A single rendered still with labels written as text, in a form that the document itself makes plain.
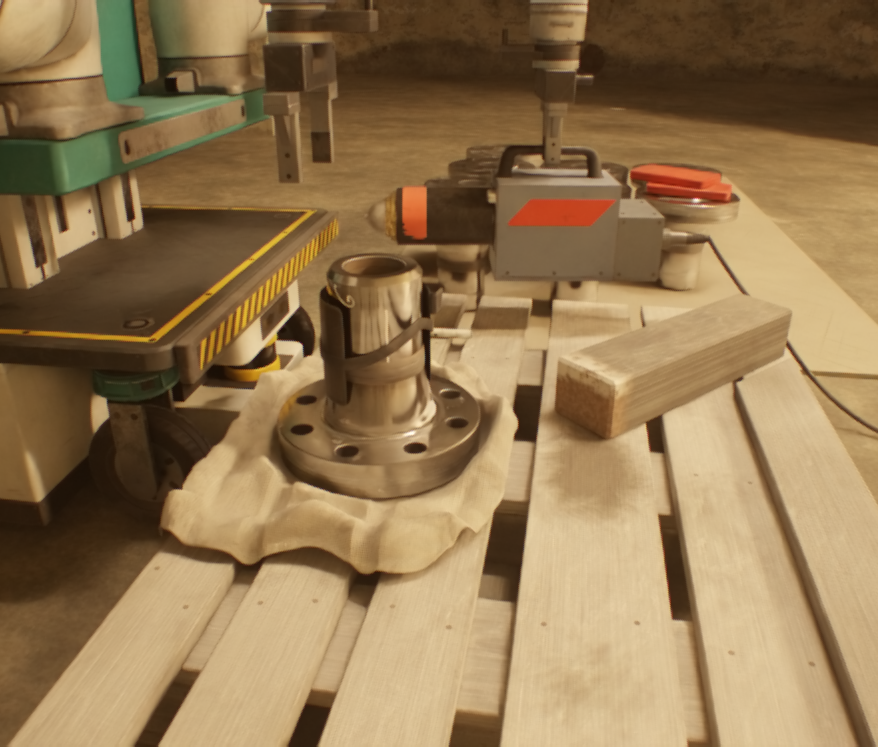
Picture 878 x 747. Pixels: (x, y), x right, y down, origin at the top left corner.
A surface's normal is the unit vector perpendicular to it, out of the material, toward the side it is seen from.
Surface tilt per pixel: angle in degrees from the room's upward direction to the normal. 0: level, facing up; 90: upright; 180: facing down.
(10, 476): 90
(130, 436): 90
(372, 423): 78
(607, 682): 0
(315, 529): 60
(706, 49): 90
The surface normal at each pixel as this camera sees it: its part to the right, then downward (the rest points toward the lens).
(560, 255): 0.00, 0.43
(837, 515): 0.00, -0.90
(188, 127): 0.99, 0.06
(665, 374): 0.61, 0.34
